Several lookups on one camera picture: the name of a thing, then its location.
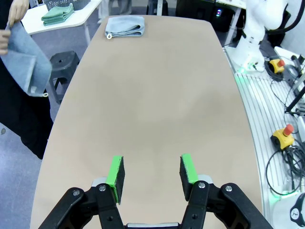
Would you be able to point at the black plastic stool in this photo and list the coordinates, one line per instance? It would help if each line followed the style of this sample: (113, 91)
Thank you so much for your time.
(63, 64)

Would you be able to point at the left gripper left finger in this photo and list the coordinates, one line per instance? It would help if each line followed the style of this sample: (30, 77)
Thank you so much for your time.
(104, 205)

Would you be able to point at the black computer case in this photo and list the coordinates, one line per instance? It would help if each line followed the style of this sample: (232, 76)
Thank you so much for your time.
(209, 16)

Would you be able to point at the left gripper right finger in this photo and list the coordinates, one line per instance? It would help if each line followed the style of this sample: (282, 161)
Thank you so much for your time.
(202, 205)

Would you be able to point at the yellow emergency stop button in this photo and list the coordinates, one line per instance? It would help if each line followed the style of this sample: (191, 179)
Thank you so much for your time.
(276, 65)
(283, 138)

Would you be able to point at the aluminium slotted base plate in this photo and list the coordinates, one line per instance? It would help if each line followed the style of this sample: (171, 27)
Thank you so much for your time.
(257, 107)

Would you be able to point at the grey woven plastic basket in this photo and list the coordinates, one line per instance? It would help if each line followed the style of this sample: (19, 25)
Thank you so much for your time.
(62, 3)

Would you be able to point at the person's right hand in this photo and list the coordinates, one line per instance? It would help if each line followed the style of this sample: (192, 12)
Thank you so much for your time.
(4, 41)

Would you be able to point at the person's left hand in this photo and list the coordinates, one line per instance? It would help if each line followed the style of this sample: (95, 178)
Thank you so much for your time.
(19, 10)

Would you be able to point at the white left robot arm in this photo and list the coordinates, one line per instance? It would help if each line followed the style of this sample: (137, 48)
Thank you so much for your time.
(286, 214)

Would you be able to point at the light blue terry towel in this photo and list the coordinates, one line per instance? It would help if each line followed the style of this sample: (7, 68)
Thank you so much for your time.
(126, 26)
(26, 62)

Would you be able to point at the black metal stand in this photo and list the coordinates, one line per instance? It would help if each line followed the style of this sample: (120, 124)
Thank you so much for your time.
(296, 78)

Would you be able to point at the person in black clothes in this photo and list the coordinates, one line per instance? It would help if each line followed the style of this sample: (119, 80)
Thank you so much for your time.
(14, 95)

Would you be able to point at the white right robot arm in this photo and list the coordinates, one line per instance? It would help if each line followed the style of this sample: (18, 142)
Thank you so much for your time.
(252, 28)

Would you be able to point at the green towel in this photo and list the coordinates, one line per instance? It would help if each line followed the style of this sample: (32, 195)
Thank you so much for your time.
(58, 12)
(57, 22)

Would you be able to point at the white table with basket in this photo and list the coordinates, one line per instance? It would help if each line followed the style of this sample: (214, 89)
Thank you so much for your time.
(78, 20)

